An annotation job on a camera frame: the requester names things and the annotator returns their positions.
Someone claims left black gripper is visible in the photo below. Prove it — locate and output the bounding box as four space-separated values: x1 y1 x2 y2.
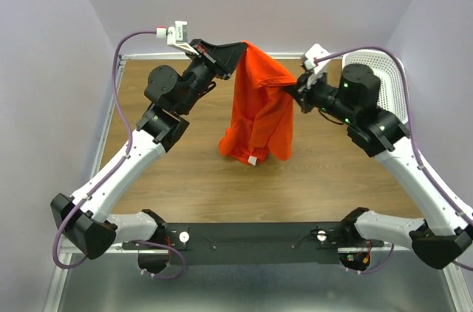
178 39 248 115

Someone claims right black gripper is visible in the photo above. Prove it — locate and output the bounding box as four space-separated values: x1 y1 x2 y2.
284 66 355 125

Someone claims orange t-shirt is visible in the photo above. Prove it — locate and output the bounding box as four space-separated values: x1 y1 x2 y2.
218 41 296 166

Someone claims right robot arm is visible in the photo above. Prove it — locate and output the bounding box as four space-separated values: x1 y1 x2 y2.
284 64 472 269

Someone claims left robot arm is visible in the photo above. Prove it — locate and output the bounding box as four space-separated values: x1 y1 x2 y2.
51 39 247 260

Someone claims white perforated plastic basket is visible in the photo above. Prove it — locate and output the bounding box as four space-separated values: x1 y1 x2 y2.
342 49 408 124

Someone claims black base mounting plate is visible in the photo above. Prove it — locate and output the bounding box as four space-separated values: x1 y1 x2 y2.
121 221 385 272

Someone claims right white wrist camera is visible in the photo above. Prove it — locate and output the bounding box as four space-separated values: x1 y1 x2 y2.
302 44 330 88

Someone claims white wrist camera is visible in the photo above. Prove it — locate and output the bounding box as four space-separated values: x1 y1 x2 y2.
302 44 330 88
155 21 197 55

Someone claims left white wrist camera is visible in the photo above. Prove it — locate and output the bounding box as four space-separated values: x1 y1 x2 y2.
155 21 197 55

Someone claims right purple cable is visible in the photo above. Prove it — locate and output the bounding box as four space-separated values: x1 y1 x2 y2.
313 45 473 276

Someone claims purple cable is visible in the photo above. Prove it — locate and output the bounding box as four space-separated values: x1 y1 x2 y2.
313 45 473 276
51 30 186 280

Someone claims aluminium frame rail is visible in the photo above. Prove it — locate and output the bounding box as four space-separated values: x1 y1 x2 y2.
43 53 473 312

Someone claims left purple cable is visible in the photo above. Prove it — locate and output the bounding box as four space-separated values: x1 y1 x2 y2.
51 30 186 280

